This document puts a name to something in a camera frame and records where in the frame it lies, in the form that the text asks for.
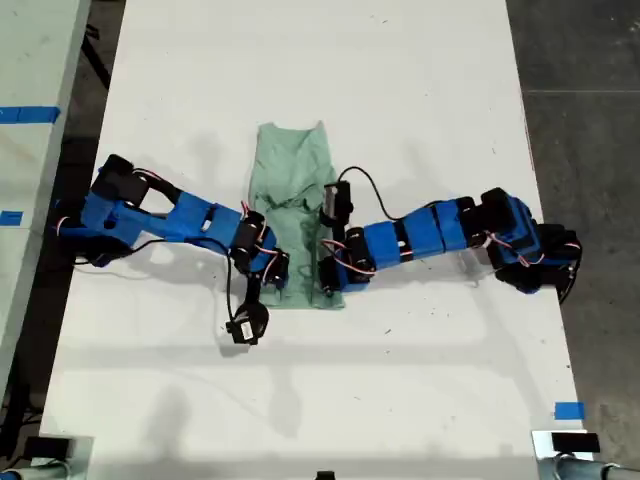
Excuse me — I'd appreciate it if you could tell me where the pale green T-shirt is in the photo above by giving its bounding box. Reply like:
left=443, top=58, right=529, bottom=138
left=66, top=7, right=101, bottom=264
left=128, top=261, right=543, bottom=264
left=248, top=119, right=347, bottom=311

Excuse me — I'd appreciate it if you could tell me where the square blue tape piece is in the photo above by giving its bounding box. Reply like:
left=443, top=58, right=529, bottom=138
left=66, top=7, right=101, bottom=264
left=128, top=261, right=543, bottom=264
left=553, top=401, right=586, bottom=422

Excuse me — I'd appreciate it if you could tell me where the small black box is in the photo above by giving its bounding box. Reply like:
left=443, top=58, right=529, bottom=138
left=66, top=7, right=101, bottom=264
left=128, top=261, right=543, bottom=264
left=551, top=432, right=601, bottom=454
left=24, top=436, right=74, bottom=459

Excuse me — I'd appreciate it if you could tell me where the long blue tape strip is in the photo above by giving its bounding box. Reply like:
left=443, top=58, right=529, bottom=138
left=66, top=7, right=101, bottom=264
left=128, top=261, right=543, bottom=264
left=0, top=105, right=62, bottom=125

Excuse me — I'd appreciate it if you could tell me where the grey metal clamp pipe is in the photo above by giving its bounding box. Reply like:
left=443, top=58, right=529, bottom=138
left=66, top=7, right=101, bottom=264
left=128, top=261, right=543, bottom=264
left=537, top=454, right=640, bottom=480
left=0, top=459, right=94, bottom=480

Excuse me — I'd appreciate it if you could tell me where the pale side table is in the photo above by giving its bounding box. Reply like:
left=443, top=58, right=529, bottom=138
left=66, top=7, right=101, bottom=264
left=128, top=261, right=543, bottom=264
left=0, top=0, right=94, bottom=399

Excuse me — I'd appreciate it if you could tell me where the short black camera stalk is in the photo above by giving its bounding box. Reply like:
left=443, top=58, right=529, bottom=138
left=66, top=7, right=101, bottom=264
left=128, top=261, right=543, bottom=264
left=329, top=219, right=351, bottom=247
left=243, top=272, right=265, bottom=309

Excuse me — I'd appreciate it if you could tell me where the black camera cable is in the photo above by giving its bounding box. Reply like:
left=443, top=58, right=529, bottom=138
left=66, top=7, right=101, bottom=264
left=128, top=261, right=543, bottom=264
left=337, top=166, right=437, bottom=222
left=72, top=237, right=237, bottom=334

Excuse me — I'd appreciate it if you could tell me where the black camera box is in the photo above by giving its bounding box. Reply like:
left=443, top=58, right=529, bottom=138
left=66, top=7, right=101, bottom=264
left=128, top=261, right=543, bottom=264
left=321, top=180, right=355, bottom=227
left=223, top=302, right=271, bottom=347

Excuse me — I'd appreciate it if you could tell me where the black arm base cable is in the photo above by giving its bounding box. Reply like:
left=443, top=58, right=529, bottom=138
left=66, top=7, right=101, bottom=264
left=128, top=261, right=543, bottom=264
left=556, top=239, right=585, bottom=305

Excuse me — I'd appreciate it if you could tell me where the white mounting bracket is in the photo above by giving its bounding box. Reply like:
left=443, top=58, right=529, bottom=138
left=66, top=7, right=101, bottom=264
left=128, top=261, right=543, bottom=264
left=530, top=428, right=602, bottom=460

